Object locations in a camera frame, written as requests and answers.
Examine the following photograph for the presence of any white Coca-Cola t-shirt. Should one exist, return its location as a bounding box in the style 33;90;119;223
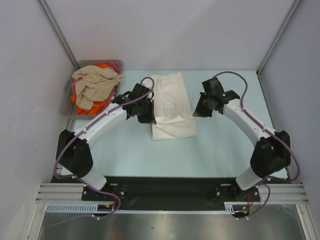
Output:
150;72;198;141

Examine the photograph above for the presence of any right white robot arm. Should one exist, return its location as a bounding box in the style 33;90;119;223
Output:
193;77;291;201

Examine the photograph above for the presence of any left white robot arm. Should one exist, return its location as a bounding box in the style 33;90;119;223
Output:
55;83;156;200

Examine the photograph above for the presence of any beige t-shirt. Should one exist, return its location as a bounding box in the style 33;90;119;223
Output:
71;64;125;111

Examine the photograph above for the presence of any orange t-shirt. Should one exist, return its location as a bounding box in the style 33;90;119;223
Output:
71;62;114;115

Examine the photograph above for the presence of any grey plastic tray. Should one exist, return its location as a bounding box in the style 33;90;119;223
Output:
59;59;124;120

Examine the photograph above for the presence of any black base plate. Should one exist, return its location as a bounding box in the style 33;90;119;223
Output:
81;176;261;211

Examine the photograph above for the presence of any white slotted cable duct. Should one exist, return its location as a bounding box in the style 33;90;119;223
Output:
46;202;249;215

